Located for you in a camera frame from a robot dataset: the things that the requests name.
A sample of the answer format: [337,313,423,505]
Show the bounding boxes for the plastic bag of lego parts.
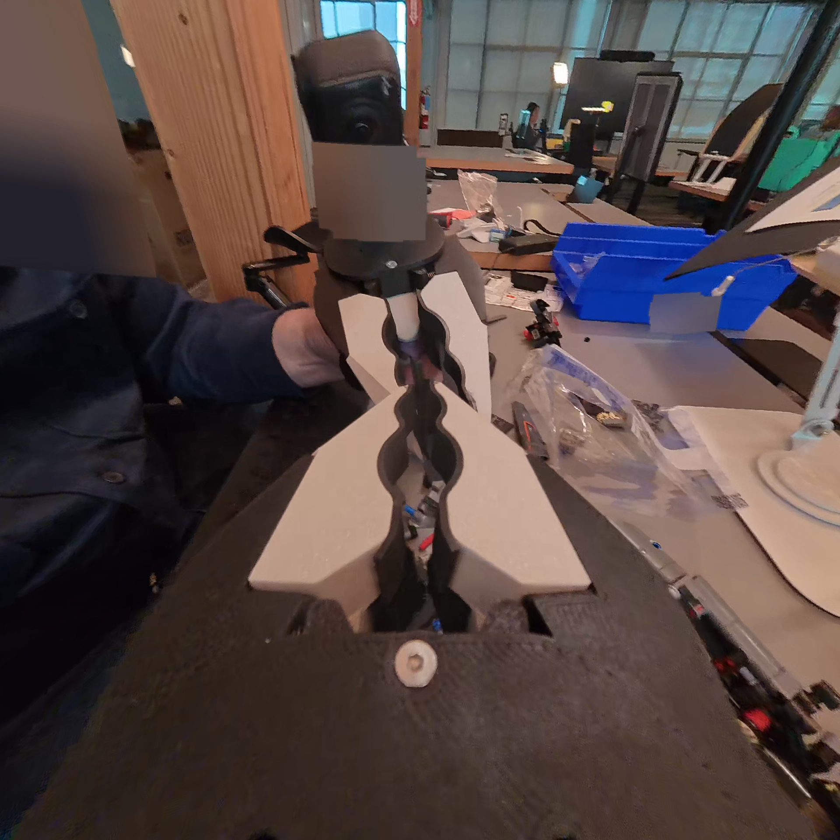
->
[505,344,749,521]

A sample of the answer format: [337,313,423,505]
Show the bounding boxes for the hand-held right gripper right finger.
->
[425,382,593,626]

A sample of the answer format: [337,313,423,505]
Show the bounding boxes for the small clear plastic bag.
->
[457,169,501,221]

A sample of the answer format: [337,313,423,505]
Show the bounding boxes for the black curved chair back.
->
[705,82,785,161]

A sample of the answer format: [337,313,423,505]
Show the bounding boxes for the black power adapter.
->
[499,233,559,257]

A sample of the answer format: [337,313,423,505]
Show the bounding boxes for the lego instruction booklet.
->
[663,157,840,283]

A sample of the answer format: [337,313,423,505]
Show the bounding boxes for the person's left forearm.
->
[164,297,309,403]

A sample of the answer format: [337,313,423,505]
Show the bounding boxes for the wooden post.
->
[110,0,317,304]

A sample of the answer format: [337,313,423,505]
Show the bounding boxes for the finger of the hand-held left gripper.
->
[336,290,409,404]
[419,270,494,417]

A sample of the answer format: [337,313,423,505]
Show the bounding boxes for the small black lego assembly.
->
[525,298,564,349]

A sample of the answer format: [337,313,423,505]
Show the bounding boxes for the black tripod handle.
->
[241,223,324,309]

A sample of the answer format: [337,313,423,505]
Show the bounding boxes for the black monitor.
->
[560,56,676,142]

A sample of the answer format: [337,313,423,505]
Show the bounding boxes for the black metal pole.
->
[722,0,840,231]

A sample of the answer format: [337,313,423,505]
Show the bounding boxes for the lego car chassis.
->
[669,571,840,815]

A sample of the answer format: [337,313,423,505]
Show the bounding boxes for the blue plastic bin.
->
[550,222,799,330]

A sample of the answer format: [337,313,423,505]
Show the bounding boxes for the person's left hand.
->
[272,307,349,389]

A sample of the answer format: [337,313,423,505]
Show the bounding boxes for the lego sticker sheet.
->
[486,272,565,312]

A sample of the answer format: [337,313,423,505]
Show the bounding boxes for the person's dark blue jacket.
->
[0,266,198,592]

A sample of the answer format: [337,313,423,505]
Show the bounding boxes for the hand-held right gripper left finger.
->
[248,386,413,630]

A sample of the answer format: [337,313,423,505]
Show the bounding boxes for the white book stand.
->
[669,238,840,619]

